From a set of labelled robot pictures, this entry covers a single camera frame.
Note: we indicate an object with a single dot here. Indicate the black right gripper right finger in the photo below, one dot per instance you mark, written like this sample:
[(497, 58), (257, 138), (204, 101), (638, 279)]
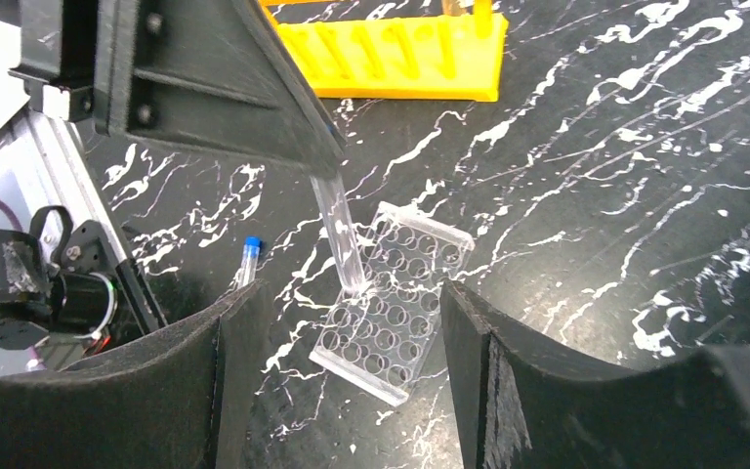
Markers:
[(524, 400)]

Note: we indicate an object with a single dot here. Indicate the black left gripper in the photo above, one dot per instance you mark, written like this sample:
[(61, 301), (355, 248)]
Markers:
[(210, 77)]

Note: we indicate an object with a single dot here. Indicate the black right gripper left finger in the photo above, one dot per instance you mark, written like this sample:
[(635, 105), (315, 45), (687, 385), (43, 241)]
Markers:
[(180, 397)]

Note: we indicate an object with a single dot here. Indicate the blue capped tube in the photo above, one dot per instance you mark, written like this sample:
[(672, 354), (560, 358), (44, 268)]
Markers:
[(249, 261), (337, 220)]

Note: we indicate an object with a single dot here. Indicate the clear well plate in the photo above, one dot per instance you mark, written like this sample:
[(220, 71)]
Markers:
[(378, 339)]

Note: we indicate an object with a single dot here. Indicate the clear large test tube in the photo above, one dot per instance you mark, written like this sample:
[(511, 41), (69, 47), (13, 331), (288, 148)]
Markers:
[(456, 8)]

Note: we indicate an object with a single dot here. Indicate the yellow test tube rack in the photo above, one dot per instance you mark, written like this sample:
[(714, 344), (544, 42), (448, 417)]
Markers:
[(441, 58)]

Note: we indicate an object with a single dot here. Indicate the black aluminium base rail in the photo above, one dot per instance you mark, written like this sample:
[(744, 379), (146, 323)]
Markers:
[(70, 287)]

